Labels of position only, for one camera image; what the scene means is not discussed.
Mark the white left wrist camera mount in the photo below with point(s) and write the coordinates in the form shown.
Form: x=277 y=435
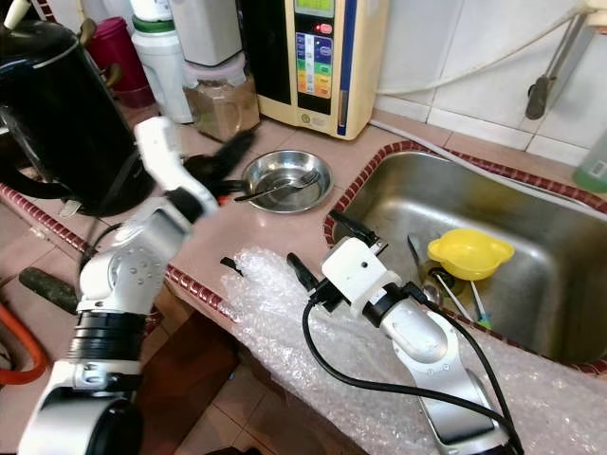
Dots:
x=163 y=156

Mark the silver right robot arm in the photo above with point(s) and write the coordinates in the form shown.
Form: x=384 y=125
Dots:
x=417 y=341

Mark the dark green oblong block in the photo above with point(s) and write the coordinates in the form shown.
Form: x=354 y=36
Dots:
x=47 y=289

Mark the small black piece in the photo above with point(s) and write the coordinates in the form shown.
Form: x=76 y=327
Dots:
x=231 y=266

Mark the stainless steel plate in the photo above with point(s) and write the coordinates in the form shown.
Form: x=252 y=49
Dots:
x=299 y=166

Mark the cream water ionizer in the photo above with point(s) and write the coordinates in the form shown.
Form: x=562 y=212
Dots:
x=360 y=57

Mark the white bottle green cap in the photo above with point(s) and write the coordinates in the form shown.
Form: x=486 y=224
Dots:
x=159 y=66

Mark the magenta plastic container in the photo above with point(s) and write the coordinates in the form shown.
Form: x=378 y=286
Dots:
x=114 y=52

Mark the grey metal faucet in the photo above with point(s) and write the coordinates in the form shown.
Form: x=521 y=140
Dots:
x=538 y=98

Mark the white utensil green tip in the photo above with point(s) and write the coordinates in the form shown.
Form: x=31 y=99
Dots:
x=481 y=308

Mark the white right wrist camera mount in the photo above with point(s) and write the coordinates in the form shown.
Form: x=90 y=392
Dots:
x=356 y=273

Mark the black electric kettle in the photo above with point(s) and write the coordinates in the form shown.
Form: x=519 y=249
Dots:
x=66 y=123

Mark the grey plastic container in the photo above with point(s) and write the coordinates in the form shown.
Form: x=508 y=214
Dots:
x=207 y=28

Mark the white plastic utensil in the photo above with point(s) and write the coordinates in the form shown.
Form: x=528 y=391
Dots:
x=450 y=299

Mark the stainless steel sink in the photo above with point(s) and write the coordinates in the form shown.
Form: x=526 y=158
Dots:
x=531 y=209

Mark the clear jar brown powder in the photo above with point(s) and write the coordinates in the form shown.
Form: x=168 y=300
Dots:
x=218 y=109

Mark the clear bubble wrap sheet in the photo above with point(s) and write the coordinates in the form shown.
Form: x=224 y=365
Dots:
x=285 y=351

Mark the yellow plastic bowl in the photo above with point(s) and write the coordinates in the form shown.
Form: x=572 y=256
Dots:
x=469 y=254

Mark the metal fork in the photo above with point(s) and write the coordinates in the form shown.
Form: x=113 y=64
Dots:
x=285 y=187

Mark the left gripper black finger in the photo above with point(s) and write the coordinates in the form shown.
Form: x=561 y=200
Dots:
x=237 y=149
x=232 y=191

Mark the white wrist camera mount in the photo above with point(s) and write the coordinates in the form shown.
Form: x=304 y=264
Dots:
x=356 y=273
x=163 y=156

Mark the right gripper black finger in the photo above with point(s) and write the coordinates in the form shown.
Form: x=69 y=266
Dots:
x=351 y=227
x=301 y=272

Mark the green translucent bottle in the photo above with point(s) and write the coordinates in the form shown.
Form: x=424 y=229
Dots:
x=591 y=166

